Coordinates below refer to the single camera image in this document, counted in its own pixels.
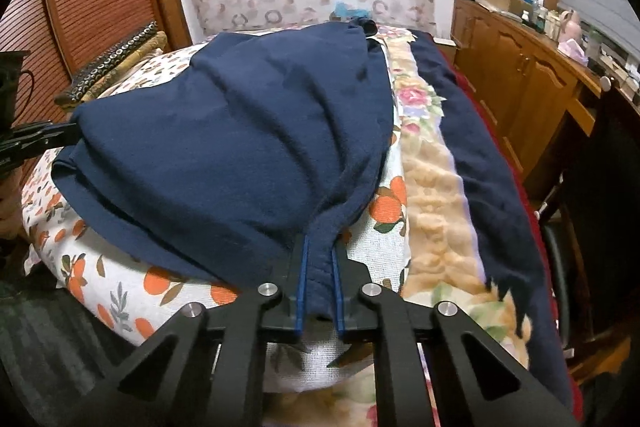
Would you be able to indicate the dark chair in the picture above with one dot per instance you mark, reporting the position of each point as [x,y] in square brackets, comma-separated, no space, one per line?
[595,187]

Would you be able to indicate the dark circle-patterned cushion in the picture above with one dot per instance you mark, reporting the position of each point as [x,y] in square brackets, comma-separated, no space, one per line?
[115,57]

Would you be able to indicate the box of blue items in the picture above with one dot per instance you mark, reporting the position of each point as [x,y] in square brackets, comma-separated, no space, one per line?
[350,12]

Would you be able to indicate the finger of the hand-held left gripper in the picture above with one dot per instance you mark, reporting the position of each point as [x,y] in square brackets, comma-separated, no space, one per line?
[50,138]

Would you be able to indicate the person's left forearm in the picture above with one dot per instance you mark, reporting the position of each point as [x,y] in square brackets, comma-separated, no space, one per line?
[11,207]

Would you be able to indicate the orange-fruit print bedsheet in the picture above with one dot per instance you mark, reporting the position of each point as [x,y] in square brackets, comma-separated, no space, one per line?
[125,302]

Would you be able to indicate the floral fleece blanket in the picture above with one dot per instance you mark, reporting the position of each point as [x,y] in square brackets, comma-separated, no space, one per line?
[435,207]

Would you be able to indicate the pink thermos jug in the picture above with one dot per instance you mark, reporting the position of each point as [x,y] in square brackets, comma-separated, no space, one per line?
[572,23]

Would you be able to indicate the golden sunflower pillow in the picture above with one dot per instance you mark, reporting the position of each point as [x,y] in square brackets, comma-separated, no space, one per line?
[146,49]

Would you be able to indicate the wooden cabinet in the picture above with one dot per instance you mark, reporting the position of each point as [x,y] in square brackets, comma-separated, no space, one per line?
[510,72]

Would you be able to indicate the navy printed t-shirt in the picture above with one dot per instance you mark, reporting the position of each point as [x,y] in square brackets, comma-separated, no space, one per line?
[225,132]

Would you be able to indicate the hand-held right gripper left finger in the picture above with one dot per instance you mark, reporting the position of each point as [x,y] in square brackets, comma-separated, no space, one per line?
[301,287]

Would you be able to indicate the pink tissue pack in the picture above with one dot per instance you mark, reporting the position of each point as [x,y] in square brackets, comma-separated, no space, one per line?
[574,51]

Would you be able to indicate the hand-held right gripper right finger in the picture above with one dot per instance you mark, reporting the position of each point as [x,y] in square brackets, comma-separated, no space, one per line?
[337,297]

